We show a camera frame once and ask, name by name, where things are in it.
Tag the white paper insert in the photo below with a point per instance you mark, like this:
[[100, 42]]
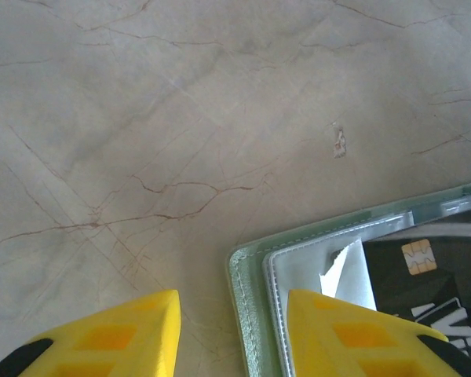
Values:
[[353, 275]]

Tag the black credit card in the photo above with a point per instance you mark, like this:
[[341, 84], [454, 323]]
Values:
[[416, 298]]

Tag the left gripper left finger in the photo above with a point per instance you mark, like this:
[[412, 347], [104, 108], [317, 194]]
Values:
[[102, 345]]

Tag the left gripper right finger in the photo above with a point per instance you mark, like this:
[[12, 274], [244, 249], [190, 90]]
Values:
[[357, 345]]

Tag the green card holder wallet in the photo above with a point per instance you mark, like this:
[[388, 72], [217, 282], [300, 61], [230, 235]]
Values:
[[251, 298]]

